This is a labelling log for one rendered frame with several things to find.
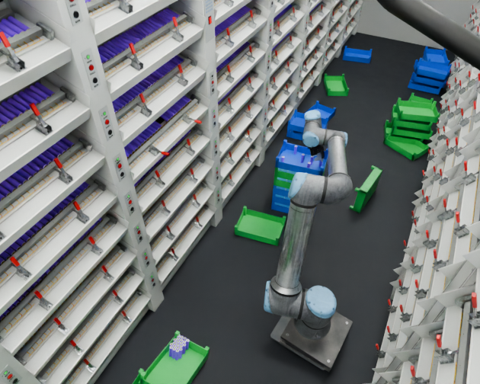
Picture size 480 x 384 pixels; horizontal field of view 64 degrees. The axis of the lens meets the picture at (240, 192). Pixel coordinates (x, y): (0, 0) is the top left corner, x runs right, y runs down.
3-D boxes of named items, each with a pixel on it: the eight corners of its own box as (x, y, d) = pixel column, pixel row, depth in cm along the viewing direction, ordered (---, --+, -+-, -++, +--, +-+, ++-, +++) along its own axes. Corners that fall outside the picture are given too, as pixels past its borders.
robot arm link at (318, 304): (329, 331, 188) (337, 317, 175) (295, 324, 190) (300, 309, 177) (331, 303, 198) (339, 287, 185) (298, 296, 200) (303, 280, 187)
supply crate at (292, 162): (327, 158, 253) (329, 148, 247) (321, 177, 239) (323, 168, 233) (283, 148, 259) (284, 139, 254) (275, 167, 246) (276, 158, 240)
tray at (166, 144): (206, 113, 199) (211, 100, 191) (132, 187, 161) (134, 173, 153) (174, 92, 200) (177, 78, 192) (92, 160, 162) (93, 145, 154)
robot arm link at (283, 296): (296, 325, 185) (329, 184, 154) (260, 318, 187) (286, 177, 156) (296, 305, 199) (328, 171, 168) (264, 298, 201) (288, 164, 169)
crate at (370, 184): (376, 189, 289) (366, 184, 293) (382, 169, 275) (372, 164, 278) (359, 213, 272) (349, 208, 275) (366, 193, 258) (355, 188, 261)
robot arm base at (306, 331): (337, 320, 202) (341, 312, 195) (317, 347, 193) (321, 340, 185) (307, 297, 210) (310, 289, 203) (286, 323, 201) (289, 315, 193)
